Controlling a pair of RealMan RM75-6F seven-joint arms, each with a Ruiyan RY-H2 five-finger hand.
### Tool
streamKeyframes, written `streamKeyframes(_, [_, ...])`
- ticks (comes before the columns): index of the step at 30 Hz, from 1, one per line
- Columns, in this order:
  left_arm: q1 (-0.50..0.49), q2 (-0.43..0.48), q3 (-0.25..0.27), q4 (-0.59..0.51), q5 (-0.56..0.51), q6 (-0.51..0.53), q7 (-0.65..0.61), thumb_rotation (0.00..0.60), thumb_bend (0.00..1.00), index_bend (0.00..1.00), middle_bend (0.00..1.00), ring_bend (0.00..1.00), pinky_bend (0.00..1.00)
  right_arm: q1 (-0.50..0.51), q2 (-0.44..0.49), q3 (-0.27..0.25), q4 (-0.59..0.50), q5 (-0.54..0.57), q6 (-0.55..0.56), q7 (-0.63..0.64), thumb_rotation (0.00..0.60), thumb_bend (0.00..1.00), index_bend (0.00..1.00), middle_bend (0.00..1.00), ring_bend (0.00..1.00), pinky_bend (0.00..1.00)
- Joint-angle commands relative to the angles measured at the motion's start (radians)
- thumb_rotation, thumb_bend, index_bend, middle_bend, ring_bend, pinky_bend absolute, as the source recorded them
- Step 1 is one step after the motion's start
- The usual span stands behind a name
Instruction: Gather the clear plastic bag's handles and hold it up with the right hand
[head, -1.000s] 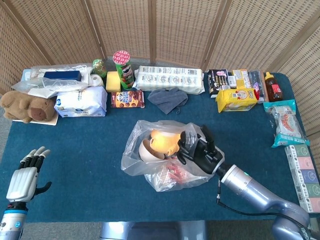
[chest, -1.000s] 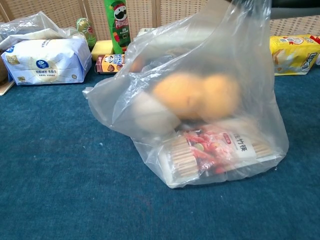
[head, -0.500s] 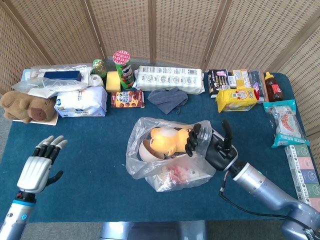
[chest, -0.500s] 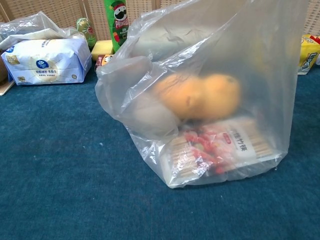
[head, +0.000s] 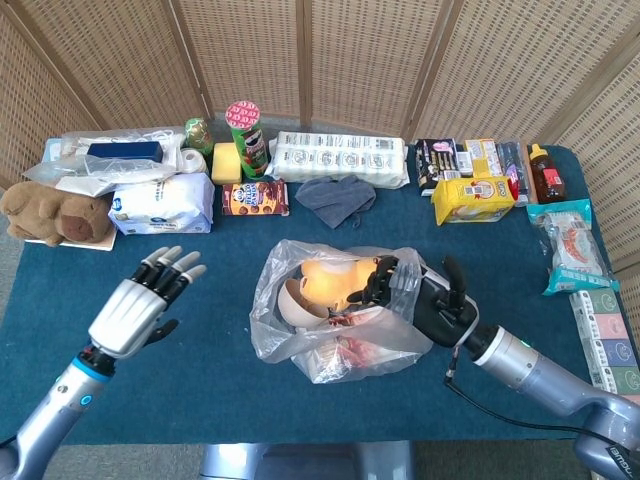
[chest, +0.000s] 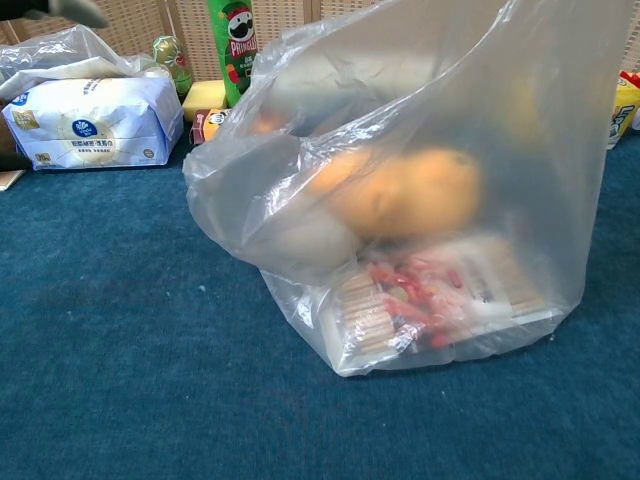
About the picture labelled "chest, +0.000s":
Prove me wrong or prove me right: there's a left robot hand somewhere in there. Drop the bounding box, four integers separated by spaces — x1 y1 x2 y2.
0 0 111 29

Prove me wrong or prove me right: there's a clear plastic shopping bag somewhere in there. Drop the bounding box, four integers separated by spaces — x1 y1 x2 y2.
182 0 634 379

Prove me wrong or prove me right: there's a crumpled clear bag with items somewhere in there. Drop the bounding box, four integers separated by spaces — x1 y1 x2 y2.
0 22 171 101

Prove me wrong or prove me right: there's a yellow snack package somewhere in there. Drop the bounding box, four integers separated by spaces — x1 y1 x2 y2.
607 69 640 151

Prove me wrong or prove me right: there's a rattan folding screen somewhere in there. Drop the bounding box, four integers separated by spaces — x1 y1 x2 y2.
0 0 640 84

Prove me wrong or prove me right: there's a white blue tissue pack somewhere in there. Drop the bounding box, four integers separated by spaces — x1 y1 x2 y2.
2 75 185 172

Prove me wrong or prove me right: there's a yellow sponge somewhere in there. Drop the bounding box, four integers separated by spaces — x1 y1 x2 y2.
181 81 229 123

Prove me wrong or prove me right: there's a green Pringles can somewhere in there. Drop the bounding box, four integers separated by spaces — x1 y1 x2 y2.
207 0 261 109

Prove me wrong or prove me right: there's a Hello Panda biscuit box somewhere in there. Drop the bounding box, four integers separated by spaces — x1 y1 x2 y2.
191 108 234 146

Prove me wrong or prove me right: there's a blue felt table cover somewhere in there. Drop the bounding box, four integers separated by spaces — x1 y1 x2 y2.
0 99 640 480

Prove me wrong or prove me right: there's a yellow plush toy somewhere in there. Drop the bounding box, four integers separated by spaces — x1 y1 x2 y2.
239 147 484 276

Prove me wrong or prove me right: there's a bamboo chopsticks pack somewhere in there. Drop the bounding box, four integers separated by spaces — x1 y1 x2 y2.
324 234 566 361

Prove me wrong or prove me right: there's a red snack packet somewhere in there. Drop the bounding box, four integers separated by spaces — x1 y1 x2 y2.
367 252 481 351

